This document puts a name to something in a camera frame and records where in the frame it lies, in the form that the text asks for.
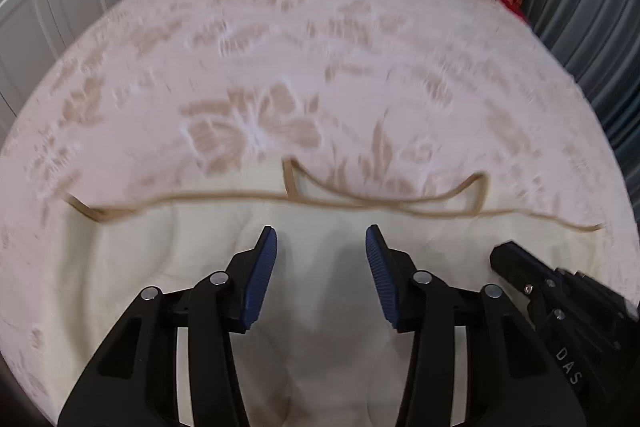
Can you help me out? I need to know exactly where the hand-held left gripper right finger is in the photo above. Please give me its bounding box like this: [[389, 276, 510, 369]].
[[365, 224, 587, 427]]

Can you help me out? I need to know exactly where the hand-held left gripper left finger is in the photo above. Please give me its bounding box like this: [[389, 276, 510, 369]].
[[57, 225, 278, 427]]

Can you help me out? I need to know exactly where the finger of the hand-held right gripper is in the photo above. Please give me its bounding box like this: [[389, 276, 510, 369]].
[[489, 242, 563, 308]]

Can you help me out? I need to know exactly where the cream quilted jacket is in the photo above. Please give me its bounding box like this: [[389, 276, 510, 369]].
[[47, 156, 607, 427]]

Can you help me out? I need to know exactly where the floral pink bedspread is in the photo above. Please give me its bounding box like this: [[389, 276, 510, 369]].
[[0, 0, 632, 415]]

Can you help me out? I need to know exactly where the grey curtain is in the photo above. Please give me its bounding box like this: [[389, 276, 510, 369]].
[[524, 0, 640, 170]]

